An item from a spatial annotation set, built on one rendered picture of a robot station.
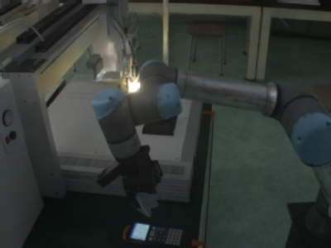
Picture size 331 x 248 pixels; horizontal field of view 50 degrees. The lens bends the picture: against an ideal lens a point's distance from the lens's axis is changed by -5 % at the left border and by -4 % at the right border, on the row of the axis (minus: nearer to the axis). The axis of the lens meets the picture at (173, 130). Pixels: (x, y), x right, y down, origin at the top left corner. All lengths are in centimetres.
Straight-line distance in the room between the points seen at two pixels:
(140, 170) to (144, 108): 18
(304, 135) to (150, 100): 36
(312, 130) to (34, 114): 76
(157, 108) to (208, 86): 18
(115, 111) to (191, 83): 22
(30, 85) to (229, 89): 55
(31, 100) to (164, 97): 45
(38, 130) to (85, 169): 21
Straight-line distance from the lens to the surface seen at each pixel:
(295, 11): 355
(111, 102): 81
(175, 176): 118
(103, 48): 180
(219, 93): 95
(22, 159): 115
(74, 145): 137
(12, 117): 107
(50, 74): 116
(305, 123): 90
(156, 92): 81
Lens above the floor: 163
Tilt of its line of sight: 34 degrees down
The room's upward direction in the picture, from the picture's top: 1 degrees counter-clockwise
